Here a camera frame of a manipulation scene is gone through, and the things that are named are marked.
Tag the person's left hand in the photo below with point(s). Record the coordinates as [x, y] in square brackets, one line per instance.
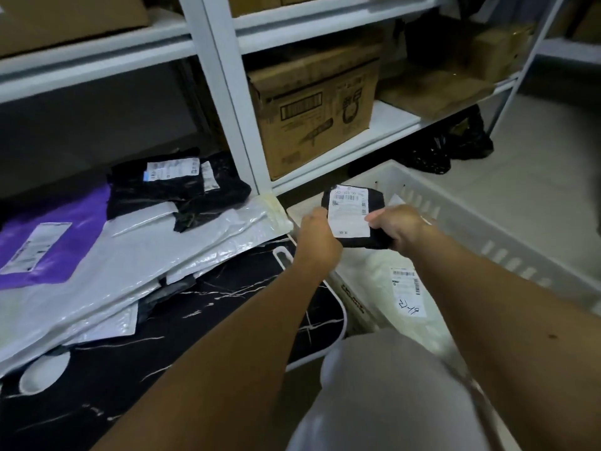
[317, 241]

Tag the person's right hand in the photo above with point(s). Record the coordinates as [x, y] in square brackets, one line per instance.
[401, 227]

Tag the small black parcel with label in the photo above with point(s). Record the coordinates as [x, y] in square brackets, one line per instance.
[350, 211]

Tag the cream mailer with handwritten label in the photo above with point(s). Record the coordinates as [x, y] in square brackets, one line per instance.
[380, 286]

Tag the white plastic basket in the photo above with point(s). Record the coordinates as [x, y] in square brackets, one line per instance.
[469, 230]

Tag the white metal shelf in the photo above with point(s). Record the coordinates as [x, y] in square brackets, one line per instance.
[216, 89]

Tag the pile of white mailers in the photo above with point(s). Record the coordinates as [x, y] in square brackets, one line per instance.
[117, 267]

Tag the purple mailer bag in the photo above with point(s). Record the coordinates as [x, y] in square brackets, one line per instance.
[80, 230]

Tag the person's left forearm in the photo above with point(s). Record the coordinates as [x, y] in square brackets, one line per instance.
[216, 366]

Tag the person's right forearm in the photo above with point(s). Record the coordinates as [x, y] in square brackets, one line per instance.
[516, 314]

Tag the person's white shorts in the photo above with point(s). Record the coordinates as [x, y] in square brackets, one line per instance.
[389, 394]

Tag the black plastic bag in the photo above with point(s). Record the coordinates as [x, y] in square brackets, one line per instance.
[446, 145]

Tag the cardboard box with black print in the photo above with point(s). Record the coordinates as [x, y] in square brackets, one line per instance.
[310, 131]

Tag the dark cardboard box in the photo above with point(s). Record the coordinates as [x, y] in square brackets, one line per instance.
[432, 91]

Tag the small brown cardboard box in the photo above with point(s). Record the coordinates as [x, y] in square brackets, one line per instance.
[497, 53]

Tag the black marble lap table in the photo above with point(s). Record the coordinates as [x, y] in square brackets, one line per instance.
[141, 371]

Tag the large cardboard box white label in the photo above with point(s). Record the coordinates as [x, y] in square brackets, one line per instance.
[61, 18]

